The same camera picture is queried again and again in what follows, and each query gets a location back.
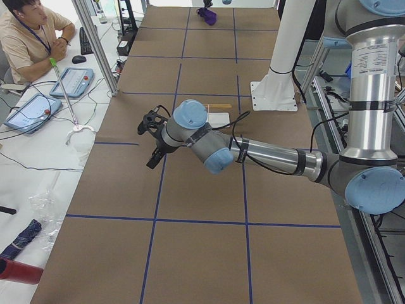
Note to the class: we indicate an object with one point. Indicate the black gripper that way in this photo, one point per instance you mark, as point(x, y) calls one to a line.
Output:
point(160, 147)

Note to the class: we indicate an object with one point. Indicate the black power adapter box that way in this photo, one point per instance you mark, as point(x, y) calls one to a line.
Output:
point(125, 43)

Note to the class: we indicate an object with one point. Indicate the purple towel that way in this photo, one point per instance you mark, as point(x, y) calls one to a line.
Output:
point(210, 17)

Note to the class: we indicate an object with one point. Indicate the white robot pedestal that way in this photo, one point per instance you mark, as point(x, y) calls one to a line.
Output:
point(275, 92)

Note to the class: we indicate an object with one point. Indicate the blue teach pendant lower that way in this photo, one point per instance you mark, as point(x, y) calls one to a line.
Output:
point(33, 114)

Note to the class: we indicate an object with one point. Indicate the blue teach pendant upper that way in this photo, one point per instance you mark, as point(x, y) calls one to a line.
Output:
point(76, 80)

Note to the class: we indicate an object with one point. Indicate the aluminium frame post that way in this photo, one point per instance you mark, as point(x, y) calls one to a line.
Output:
point(86, 21)

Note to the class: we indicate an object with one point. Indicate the black computer mouse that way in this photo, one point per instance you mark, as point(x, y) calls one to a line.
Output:
point(79, 59)

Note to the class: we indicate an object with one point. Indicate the blue teach pendant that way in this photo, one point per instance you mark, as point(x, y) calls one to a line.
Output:
point(76, 80)
point(33, 114)

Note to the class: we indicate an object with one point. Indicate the black keyboard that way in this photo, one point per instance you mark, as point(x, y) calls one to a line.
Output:
point(85, 46)

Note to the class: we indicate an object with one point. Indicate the white rack base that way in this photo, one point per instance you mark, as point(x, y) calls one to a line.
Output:
point(218, 119)

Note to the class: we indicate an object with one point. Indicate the green handled grabber stick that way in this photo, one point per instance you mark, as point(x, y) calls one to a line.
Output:
point(77, 127)

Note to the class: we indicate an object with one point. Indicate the seated man beige shirt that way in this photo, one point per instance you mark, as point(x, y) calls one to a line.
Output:
point(31, 36)

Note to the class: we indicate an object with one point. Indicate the folded dark blue umbrella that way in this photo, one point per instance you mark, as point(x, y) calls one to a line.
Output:
point(22, 240)

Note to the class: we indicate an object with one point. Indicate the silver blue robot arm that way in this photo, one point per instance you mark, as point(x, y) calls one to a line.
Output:
point(364, 173)

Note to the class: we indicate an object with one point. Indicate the wooden rack bar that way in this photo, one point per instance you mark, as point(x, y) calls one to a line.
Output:
point(218, 106)

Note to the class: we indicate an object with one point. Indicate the crumpled clear plastic wrap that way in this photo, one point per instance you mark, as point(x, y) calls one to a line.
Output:
point(46, 211)

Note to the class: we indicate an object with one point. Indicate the red cylinder bottle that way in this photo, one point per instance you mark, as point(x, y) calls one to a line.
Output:
point(20, 272)

